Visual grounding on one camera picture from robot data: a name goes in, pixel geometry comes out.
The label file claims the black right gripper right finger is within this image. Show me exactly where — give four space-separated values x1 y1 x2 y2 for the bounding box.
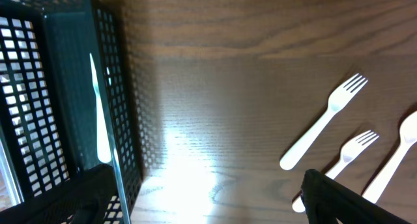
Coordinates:
301 169 409 224

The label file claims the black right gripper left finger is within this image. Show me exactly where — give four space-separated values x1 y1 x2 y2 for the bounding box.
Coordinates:
1 164 117 224

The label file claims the mint green plastic fork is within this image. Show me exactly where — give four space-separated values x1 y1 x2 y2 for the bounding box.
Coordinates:
89 53 111 163

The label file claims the pink plastic fork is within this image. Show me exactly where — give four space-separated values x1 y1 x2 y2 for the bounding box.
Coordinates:
291 130 381 214

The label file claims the cream plastic fork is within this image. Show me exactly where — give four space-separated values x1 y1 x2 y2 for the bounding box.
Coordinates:
279 73 369 171

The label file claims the white plastic fork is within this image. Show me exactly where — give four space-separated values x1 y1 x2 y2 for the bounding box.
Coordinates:
362 112 416 204

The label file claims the clear perforated plastic basket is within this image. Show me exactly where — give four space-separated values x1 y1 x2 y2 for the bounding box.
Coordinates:
1 130 25 206

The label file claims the dark green perforated basket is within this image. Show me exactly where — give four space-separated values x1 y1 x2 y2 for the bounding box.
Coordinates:
1 0 141 223

